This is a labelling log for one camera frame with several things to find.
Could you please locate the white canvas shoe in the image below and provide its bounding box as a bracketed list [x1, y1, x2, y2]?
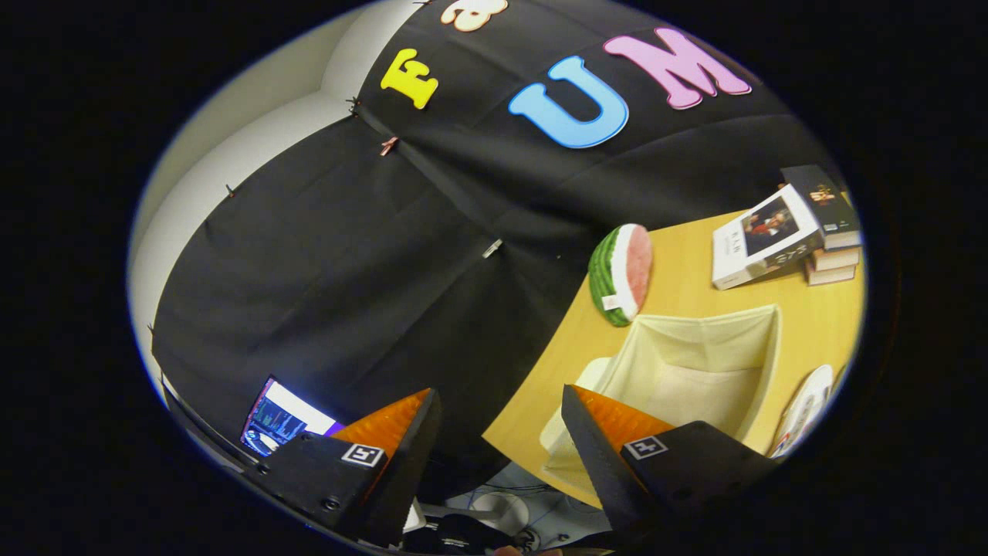
[770, 364, 836, 459]

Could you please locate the white portrait cover book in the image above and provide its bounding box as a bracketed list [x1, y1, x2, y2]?
[711, 184, 825, 291]

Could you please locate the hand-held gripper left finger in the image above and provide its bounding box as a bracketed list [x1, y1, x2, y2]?
[245, 388, 443, 548]

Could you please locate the black hardcover book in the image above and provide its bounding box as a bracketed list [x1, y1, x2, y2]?
[780, 164, 863, 250]

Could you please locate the watermelon slice plush toy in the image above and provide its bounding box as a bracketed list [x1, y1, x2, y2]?
[588, 223, 654, 327]

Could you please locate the tan book with pale pages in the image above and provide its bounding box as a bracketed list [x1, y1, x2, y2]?
[810, 246, 861, 273]
[805, 263, 858, 286]

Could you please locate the cream fabric storage box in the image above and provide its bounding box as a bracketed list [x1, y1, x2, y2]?
[539, 303, 783, 495]

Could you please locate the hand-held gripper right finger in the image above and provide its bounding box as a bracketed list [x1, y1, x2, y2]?
[561, 384, 780, 541]

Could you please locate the computer monitor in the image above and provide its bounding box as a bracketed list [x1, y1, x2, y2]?
[240, 375, 345, 457]

